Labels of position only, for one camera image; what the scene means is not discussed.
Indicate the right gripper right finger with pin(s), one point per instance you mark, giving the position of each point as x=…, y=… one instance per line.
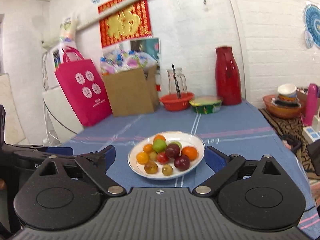
x=225, y=167

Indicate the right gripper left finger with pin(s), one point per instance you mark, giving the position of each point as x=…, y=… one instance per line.
x=94, y=166

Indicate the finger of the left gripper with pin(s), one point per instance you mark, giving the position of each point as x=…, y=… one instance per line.
x=67, y=151

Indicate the large orange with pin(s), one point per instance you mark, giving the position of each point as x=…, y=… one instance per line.
x=190, y=152

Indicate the dark red plum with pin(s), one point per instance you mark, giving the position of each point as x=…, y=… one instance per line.
x=182, y=163

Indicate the small yellow orange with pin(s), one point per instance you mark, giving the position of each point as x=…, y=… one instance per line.
x=148, y=148

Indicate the brownish green fruit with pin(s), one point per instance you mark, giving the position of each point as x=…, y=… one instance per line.
x=151, y=167

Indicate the small green fruit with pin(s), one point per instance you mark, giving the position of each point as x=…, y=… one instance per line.
x=176, y=143

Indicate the small tan longan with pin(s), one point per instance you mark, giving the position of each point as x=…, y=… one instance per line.
x=153, y=156

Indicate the red tomato fruit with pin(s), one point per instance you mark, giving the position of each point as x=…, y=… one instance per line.
x=162, y=158

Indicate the large green fruit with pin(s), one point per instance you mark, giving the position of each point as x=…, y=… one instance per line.
x=159, y=145

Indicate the orange with stem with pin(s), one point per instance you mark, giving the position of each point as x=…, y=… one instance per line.
x=159, y=137

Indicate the brown longan fruit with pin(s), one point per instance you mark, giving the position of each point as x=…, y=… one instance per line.
x=167, y=170

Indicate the white appliance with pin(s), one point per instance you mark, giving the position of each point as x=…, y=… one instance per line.
x=61, y=122

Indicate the blue striped tablecloth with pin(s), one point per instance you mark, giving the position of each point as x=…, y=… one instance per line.
x=270, y=199

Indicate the green decorated bowl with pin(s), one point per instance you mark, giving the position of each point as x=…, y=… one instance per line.
x=206, y=104

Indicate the pink tote bag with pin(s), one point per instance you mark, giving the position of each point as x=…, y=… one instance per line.
x=83, y=87

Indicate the cardboard box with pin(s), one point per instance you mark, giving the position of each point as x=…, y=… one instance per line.
x=132, y=92

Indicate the red plastic basket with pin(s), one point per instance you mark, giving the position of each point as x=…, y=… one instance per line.
x=172, y=103

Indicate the red thermos jug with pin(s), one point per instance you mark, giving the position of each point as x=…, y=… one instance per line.
x=227, y=76

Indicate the glass pitcher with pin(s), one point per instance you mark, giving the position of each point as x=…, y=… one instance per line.
x=177, y=82

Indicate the white paper cup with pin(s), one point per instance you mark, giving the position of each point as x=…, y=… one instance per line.
x=287, y=92

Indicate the pink bottle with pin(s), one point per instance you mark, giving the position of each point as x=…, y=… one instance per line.
x=311, y=104

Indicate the floral packages in box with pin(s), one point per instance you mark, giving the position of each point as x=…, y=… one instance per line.
x=118, y=61

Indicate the blue paper fan decoration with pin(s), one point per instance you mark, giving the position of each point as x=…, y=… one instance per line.
x=311, y=21

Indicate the red gold wall poster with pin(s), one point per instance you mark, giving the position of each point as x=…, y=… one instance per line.
x=131, y=22

